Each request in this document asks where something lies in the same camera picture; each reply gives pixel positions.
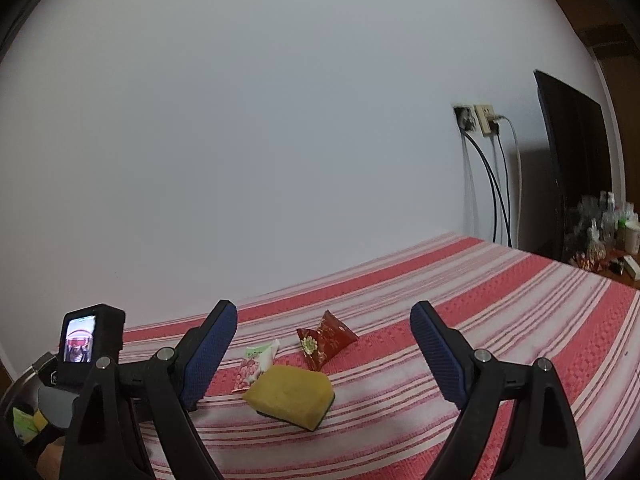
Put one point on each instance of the black monitor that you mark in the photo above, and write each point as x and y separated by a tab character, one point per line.
575	160

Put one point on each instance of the yellow sponge with green pad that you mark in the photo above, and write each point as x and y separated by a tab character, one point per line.
40	419

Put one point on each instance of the beige wall socket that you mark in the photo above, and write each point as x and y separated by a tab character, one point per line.
485	119

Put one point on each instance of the cluster of clear bottles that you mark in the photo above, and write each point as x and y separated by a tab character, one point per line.
595	225

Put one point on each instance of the white cup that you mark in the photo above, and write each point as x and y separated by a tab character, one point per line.
632	240

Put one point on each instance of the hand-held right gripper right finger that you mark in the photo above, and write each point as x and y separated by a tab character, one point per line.
440	350

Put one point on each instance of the wooden side table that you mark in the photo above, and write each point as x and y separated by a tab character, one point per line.
612	272

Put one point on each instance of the small red snack packet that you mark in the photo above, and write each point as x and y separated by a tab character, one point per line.
325	341

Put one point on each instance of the brown wooden cabinet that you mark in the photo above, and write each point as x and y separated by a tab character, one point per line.
600	15

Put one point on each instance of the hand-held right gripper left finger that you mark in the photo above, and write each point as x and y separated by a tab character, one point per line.
210	360

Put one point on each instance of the wall socket with black plug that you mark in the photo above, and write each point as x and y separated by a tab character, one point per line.
464	117

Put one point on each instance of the green tissue packet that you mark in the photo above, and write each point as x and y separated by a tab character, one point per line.
24	422

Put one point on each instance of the person's left hand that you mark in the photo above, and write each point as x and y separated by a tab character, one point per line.
51	459

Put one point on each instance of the pink snack packet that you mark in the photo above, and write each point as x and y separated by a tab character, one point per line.
252	365

